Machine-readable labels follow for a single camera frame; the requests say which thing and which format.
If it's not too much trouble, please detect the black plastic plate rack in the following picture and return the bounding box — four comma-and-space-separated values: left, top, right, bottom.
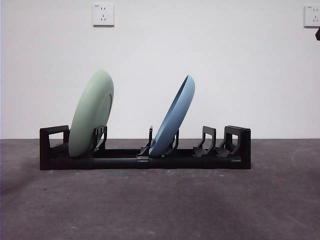
39, 124, 252, 171

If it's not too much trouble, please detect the pale green round plate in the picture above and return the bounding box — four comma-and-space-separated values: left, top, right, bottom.
68, 69, 115, 159

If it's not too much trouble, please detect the white wall socket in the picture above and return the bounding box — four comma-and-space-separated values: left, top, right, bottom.
303, 5, 320, 28
92, 2, 115, 27

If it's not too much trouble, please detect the light blue round plate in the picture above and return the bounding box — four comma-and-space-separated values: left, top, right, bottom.
149, 74, 196, 159

